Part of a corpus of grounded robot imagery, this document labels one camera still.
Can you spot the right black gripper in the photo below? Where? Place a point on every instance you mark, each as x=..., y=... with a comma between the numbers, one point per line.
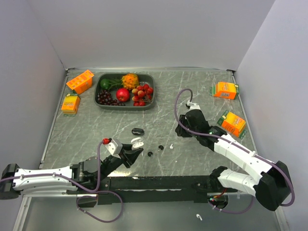
x=181, y=132

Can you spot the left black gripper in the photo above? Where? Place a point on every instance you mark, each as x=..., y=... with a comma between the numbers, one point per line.
x=130, y=155

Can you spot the white earbud charging case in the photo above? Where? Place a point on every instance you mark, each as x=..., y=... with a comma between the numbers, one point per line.
x=137, y=143

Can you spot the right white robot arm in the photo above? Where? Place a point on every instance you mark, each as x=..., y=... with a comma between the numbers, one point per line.
x=268, y=182

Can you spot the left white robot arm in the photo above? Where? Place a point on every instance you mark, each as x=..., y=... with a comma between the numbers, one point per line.
x=85, y=176

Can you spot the black glossy small case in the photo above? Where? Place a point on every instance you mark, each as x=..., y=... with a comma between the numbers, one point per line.
x=137, y=131

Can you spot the orange box front right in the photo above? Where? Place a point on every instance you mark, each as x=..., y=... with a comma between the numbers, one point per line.
x=234, y=124

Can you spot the orange box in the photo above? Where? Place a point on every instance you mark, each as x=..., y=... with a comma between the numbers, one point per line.
x=225, y=90
x=234, y=124

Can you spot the red lychee cluster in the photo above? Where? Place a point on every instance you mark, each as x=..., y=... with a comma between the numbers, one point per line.
x=142, y=95

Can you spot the red apple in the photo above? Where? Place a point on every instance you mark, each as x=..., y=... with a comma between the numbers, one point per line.
x=122, y=95

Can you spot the dark purple grape bunch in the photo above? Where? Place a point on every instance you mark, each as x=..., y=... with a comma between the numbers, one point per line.
x=104, y=97

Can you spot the orange box back right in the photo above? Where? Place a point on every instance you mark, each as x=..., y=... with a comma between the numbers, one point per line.
x=225, y=90

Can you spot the dark grey fruit tray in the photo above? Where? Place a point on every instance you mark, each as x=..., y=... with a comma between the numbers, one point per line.
x=116, y=83

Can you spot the orange spiky fruit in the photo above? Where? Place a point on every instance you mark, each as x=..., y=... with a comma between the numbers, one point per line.
x=130, y=81

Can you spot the green lime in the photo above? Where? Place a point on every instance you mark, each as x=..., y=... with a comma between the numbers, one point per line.
x=105, y=84

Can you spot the orange sponge pack left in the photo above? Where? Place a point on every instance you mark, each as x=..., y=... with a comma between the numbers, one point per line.
x=70, y=104

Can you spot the orange carton back left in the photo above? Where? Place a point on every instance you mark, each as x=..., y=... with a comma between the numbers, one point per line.
x=81, y=83

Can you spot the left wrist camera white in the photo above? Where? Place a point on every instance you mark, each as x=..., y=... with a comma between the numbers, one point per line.
x=114, y=146

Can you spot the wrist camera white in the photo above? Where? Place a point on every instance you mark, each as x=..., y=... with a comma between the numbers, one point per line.
x=192, y=106
x=114, y=146

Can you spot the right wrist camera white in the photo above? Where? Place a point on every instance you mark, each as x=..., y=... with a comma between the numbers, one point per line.
x=192, y=106

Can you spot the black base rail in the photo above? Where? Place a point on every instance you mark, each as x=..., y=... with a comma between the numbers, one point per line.
x=158, y=189

